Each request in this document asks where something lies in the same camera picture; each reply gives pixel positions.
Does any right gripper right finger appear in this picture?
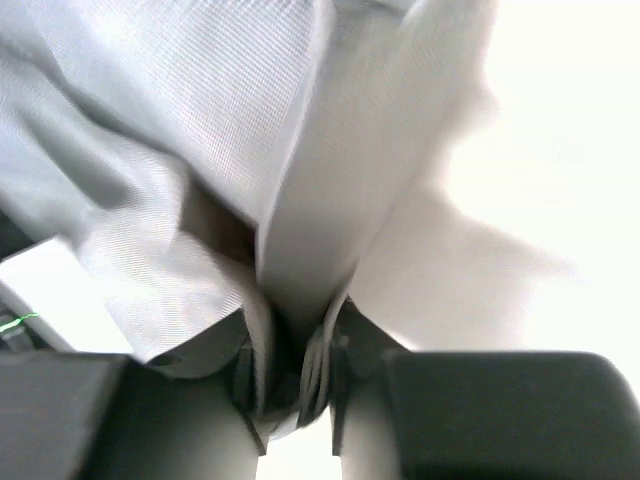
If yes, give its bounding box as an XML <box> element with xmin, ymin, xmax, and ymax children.
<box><xmin>331</xmin><ymin>303</ymin><xmax>639</xmax><ymax>479</ymax></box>

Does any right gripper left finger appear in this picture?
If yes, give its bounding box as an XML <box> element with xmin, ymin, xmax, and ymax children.
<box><xmin>0</xmin><ymin>309</ymin><xmax>269</xmax><ymax>480</ymax></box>

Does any grey pleated skirt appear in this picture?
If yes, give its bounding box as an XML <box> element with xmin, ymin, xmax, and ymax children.
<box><xmin>1</xmin><ymin>1</ymin><xmax>496</xmax><ymax>431</ymax></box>

